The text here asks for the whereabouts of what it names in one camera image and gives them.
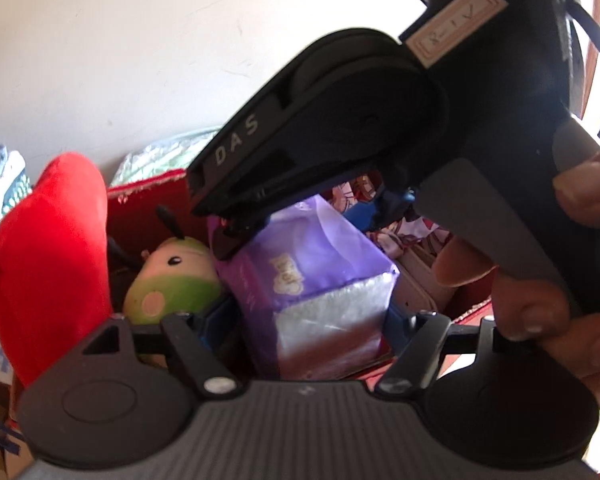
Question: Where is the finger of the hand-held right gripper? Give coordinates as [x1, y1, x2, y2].
[370, 172, 423, 233]
[186, 94, 377, 262]

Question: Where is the purple tissue pack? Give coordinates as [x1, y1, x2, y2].
[207, 195, 401, 381]

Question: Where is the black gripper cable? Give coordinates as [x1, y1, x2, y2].
[567, 0, 600, 83]

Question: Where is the red cardboard box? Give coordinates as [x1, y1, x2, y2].
[105, 169, 496, 381]

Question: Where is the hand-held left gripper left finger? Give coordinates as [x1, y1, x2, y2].
[82, 300, 242, 402]

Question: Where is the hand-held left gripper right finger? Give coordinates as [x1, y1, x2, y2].
[375, 305, 512, 401]

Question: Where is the floral fabric pouch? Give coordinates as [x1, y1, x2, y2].
[330, 175, 453, 257]

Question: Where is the green plush toy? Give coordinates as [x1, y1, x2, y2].
[107, 204, 227, 367]

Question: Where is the beige case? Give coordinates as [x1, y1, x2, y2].
[394, 244, 462, 317]

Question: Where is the stack of folded clothes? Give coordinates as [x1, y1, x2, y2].
[0, 127, 33, 238]

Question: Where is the red heart pillow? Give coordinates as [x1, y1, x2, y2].
[0, 152, 113, 389]

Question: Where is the person's right hand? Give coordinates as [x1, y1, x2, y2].
[434, 139, 600, 408]

